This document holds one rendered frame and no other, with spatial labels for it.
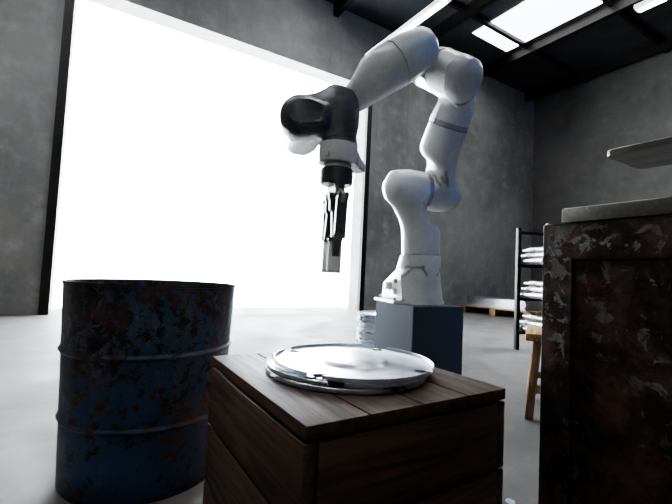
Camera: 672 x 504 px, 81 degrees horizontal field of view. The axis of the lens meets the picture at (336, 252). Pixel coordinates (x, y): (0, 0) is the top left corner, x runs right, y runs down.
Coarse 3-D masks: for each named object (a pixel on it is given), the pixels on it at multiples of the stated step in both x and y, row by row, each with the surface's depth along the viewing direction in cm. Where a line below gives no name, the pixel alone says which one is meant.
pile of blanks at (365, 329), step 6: (360, 318) 182; (366, 318) 178; (372, 318) 176; (360, 324) 187; (366, 324) 178; (372, 324) 176; (360, 330) 181; (366, 330) 177; (372, 330) 176; (360, 336) 181; (366, 336) 177; (372, 336) 175; (360, 342) 180; (366, 342) 177; (372, 342) 179
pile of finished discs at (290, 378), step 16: (272, 368) 65; (288, 384) 61; (304, 384) 59; (320, 384) 58; (336, 384) 62; (352, 384) 58; (368, 384) 58; (384, 384) 59; (400, 384) 60; (416, 384) 63
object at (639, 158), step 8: (640, 144) 69; (648, 144) 68; (656, 144) 67; (664, 144) 66; (608, 152) 73; (616, 152) 72; (624, 152) 71; (632, 152) 70; (640, 152) 70; (648, 152) 70; (656, 152) 70; (664, 152) 69; (616, 160) 75; (624, 160) 75; (632, 160) 75; (640, 160) 74; (648, 160) 74; (656, 160) 74; (664, 160) 74; (640, 168) 79
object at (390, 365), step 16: (288, 352) 77; (304, 352) 78; (320, 352) 78; (336, 352) 76; (352, 352) 77; (368, 352) 81; (384, 352) 81; (400, 352) 82; (288, 368) 63; (304, 368) 65; (320, 368) 65; (336, 368) 66; (352, 368) 66; (368, 368) 66; (384, 368) 67; (400, 368) 68; (416, 368) 69; (432, 368) 67
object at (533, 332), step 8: (528, 328) 168; (536, 328) 169; (528, 336) 152; (536, 336) 151; (536, 344) 154; (536, 352) 153; (536, 360) 153; (536, 368) 152; (528, 376) 177; (536, 376) 152; (528, 384) 153; (536, 384) 151; (528, 392) 152; (536, 392) 151; (528, 400) 152; (528, 408) 151; (528, 416) 151
